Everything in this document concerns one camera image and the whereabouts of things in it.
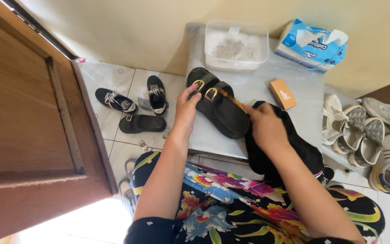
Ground clear plastic container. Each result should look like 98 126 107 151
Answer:
204 20 270 72

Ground orange handled brush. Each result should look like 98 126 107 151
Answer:
220 89 247 111

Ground black sneaker with white laces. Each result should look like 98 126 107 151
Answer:
95 88 139 116
144 75 169 118

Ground black sandal with gold buckles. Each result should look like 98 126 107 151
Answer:
186 67 252 140
119 114 167 134

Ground grey patterned slip-on shoe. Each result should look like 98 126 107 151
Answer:
332 105 367 155
348 117 385 169

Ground small orange box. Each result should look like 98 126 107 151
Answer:
268 78 298 111

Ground white strap sandal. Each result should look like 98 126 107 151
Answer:
322 94 351 146

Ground grey sock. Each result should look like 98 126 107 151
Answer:
137 97 152 111

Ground white shoe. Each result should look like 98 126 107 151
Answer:
118 178 137 218
124 158 138 178

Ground person's right hand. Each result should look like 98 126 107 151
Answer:
242 102 291 155

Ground person's floral garment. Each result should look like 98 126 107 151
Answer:
124 151 386 244

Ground brown wooden door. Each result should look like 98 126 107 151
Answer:
0 0 118 244

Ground blue tissue pack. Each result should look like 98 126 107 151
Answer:
274 19 349 74

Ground person's left hand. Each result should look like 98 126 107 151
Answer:
174 84 202 137

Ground black cloth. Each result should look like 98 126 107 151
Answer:
244 101 335 187

